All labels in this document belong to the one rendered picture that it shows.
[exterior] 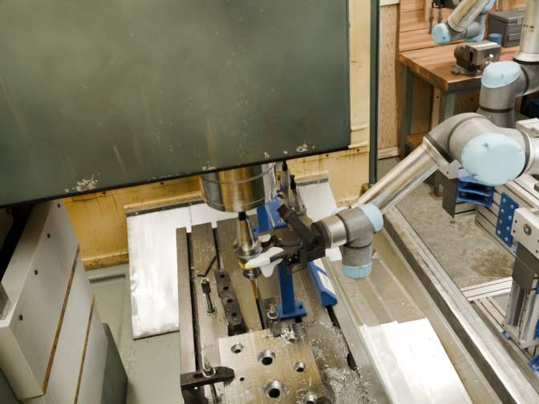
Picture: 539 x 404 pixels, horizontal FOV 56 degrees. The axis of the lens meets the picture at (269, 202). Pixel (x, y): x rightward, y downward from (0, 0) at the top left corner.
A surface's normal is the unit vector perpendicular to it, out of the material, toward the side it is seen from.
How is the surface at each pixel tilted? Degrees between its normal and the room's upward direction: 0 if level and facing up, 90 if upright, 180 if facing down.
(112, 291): 0
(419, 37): 90
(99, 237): 90
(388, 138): 90
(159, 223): 24
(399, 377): 8
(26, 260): 0
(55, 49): 90
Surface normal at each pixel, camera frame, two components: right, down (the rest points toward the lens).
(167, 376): -0.10, -0.85
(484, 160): -0.04, 0.50
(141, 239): -0.01, -0.57
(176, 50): 0.18, 0.50
